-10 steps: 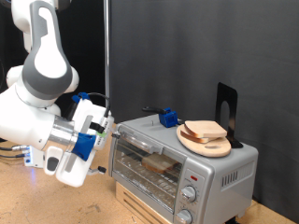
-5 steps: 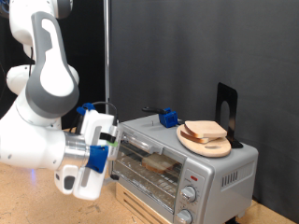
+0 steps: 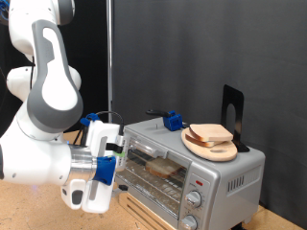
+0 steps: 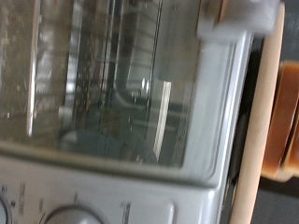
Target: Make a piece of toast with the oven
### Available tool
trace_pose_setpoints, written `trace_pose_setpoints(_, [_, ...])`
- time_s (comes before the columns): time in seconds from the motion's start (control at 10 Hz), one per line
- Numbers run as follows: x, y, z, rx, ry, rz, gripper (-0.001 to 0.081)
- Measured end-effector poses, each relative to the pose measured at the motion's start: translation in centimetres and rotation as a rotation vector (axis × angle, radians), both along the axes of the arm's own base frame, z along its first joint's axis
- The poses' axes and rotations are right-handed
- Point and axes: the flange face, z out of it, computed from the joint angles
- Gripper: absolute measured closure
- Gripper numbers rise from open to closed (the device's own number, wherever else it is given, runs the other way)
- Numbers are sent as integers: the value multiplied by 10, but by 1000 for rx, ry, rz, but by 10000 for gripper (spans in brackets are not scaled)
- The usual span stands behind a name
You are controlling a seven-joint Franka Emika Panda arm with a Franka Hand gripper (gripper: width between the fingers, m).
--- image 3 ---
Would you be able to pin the wooden base under oven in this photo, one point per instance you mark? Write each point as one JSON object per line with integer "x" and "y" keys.
{"x": 134, "y": 211}

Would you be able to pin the vertical metal pole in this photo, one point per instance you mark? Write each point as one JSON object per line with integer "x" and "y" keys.
{"x": 110, "y": 64}

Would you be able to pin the black fabric curtain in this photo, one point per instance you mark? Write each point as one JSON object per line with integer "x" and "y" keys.
{"x": 92, "y": 64}

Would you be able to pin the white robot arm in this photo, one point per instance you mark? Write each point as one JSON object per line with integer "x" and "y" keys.
{"x": 57, "y": 92}

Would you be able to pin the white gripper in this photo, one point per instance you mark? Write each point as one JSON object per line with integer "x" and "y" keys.
{"x": 99, "y": 199}

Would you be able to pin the metal spatula with blue block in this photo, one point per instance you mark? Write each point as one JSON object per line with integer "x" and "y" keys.
{"x": 172, "y": 121}

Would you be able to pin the silver toaster oven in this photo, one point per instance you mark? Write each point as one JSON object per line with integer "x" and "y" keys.
{"x": 224, "y": 172}

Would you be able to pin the dark grey fabric backdrop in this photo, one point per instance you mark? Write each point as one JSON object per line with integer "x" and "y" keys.
{"x": 207, "y": 48}

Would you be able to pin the silver oven dial knob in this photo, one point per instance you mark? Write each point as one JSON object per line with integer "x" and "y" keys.
{"x": 189, "y": 223}
{"x": 193, "y": 199}

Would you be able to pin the white bread slice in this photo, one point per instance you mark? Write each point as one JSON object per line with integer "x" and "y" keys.
{"x": 211, "y": 131}
{"x": 164, "y": 167}
{"x": 198, "y": 143}

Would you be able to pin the black metal bookend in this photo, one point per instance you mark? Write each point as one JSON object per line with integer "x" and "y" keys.
{"x": 240, "y": 96}

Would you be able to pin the round wooden cutting board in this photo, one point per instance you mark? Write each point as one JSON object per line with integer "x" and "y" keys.
{"x": 211, "y": 153}

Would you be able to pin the wrist camera on blue mount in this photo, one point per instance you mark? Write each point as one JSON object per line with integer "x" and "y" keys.
{"x": 104, "y": 169}

